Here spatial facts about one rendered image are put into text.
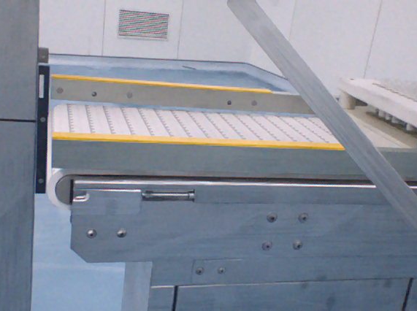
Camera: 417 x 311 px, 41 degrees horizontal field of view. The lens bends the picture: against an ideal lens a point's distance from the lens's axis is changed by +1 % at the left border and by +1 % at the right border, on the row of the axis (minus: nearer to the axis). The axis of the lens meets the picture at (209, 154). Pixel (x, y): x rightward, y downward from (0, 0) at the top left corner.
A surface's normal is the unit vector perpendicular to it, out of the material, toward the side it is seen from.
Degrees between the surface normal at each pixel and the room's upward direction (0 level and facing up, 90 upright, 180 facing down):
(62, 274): 0
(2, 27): 90
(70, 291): 0
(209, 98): 90
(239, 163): 90
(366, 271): 90
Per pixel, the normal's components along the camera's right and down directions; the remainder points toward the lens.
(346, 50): -0.88, 0.04
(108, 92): 0.26, 0.35
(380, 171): -0.30, 0.22
